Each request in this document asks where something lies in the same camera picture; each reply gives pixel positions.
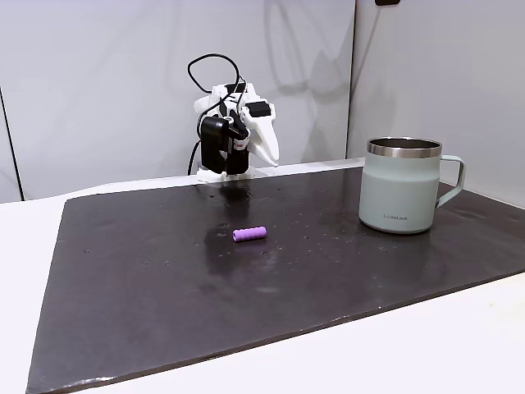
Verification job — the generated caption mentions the black camera cable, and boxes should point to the black camera cable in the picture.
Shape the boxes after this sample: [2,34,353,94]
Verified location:
[187,53,249,124]

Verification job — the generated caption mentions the pale green steel mug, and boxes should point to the pale green steel mug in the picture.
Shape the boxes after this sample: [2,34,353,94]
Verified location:
[358,137,467,235]

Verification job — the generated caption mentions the black base cable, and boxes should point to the black base cable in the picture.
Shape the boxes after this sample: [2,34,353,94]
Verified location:
[187,141,202,176]

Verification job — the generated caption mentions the black camera box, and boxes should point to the black camera box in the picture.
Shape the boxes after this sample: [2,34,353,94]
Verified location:
[199,116,230,172]

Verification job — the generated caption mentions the purple pen grip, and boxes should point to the purple pen grip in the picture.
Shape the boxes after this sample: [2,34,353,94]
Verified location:
[232,225,268,244]

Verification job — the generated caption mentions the black table mat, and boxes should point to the black table mat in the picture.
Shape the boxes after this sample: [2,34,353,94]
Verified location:
[25,166,525,394]

